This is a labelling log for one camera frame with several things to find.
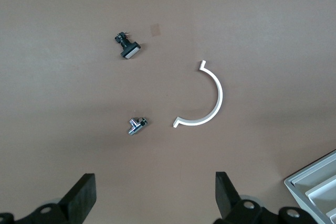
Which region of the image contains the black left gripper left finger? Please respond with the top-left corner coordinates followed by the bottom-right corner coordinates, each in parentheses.
top-left (0, 173), bottom-right (97, 224)

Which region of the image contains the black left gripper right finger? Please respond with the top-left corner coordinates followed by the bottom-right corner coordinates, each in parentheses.
top-left (215, 172), bottom-right (316, 224)

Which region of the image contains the white drawer cabinet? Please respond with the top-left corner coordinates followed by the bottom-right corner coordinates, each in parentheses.
top-left (283, 150), bottom-right (336, 224)

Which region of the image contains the chrome tee fitting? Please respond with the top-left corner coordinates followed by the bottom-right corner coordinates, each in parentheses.
top-left (127, 116), bottom-right (149, 137)

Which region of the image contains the white semicircular pipe clamp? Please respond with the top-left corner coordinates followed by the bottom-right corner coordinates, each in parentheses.
top-left (172, 59), bottom-right (224, 130)

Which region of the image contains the lower metal key switch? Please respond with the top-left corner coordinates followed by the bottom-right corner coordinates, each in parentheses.
top-left (113, 31), bottom-right (142, 60)

